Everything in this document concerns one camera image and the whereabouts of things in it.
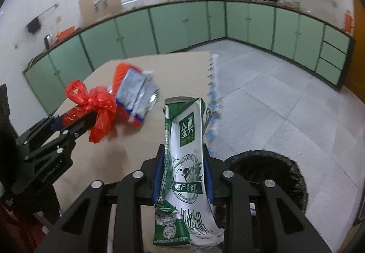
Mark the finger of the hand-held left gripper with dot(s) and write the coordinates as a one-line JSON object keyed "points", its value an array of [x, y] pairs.
{"points": [[82, 124], [37, 133]]}

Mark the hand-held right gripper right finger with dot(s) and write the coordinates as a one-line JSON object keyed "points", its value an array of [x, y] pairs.
{"points": [[210, 184]]}

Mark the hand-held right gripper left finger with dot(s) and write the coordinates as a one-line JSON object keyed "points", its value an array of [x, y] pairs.
{"points": [[159, 176]]}

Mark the red plastic bag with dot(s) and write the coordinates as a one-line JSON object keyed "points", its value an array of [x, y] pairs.
{"points": [[99, 110]]}

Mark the green white milk carton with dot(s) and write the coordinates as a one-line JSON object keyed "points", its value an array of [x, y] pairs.
{"points": [[185, 156]]}

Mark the red blue white snack wrapper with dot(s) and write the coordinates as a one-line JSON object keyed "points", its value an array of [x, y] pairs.
{"points": [[131, 90]]}

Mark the black-bagged trash bin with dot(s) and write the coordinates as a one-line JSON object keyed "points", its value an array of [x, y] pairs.
{"points": [[273, 173]]}

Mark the orange foam mesh net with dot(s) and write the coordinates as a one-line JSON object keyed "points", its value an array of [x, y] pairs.
{"points": [[122, 69]]}

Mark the silver white snack wrapper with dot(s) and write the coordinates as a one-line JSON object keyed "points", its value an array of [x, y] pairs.
{"points": [[150, 90]]}

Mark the metal kettle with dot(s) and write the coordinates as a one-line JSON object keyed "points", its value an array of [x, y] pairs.
{"points": [[49, 41]]}

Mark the orange plastic basket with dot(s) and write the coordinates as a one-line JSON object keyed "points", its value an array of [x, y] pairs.
{"points": [[65, 33]]}

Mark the beige table with tablecloth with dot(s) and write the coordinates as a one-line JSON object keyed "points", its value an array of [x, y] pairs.
{"points": [[171, 76]]}

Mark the dark hanging towel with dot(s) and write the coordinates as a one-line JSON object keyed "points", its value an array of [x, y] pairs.
{"points": [[33, 25]]}

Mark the cardboard box on counter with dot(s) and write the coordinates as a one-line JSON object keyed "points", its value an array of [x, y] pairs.
{"points": [[111, 5]]}

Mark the green base cabinets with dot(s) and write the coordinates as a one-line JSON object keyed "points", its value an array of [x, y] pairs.
{"points": [[182, 27]]}

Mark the orange thermos flask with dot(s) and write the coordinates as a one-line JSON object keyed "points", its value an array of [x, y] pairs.
{"points": [[348, 22]]}

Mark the metal towel rail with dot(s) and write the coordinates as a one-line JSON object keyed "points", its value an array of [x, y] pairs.
{"points": [[48, 10]]}

